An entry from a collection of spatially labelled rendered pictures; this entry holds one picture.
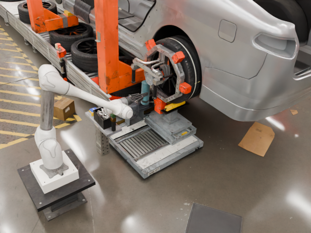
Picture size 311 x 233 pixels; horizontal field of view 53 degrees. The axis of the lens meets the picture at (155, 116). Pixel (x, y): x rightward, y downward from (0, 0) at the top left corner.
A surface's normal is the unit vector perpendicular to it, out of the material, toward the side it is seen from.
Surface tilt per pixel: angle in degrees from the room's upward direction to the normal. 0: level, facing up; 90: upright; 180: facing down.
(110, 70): 90
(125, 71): 90
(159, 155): 0
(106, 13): 90
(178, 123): 0
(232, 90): 90
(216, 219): 0
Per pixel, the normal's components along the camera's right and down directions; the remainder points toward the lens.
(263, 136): 0.04, -0.78
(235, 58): -0.78, 0.34
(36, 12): 0.62, 0.50
